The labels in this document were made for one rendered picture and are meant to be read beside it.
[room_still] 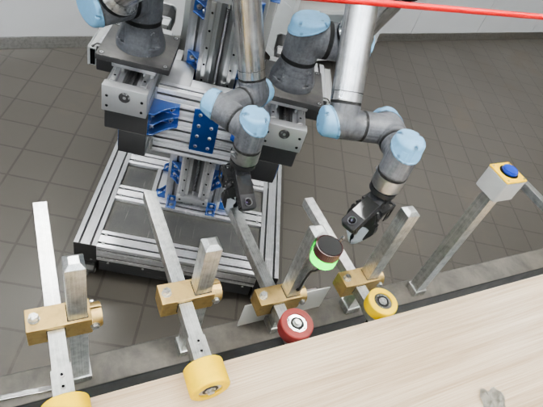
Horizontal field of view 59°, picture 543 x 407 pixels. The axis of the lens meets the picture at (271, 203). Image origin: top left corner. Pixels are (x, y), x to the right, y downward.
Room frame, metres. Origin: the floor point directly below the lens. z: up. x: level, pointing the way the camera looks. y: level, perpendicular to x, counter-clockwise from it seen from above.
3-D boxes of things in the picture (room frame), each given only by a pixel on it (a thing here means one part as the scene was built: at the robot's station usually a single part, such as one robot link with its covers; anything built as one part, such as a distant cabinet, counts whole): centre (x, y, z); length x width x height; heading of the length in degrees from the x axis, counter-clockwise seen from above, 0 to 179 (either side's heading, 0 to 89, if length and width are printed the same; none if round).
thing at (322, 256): (0.71, -0.15, 1.10); 0.06 x 0.06 x 0.02
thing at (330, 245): (0.71, -0.15, 1.00); 0.06 x 0.06 x 0.22; 37
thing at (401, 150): (0.96, -0.25, 1.22); 0.09 x 0.08 x 0.11; 21
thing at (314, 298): (0.79, -0.13, 0.75); 0.26 x 0.01 x 0.10; 127
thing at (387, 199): (0.96, -0.25, 1.06); 0.09 x 0.08 x 0.12; 147
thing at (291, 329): (0.64, -0.15, 0.85); 0.08 x 0.08 x 0.11
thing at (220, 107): (1.05, 0.19, 1.12); 0.11 x 0.11 x 0.08; 66
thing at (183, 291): (0.59, 0.10, 0.95); 0.13 x 0.06 x 0.05; 127
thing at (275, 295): (0.73, -0.10, 0.85); 0.13 x 0.06 x 0.05; 127
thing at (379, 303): (0.79, -0.35, 0.85); 0.08 x 0.08 x 0.11
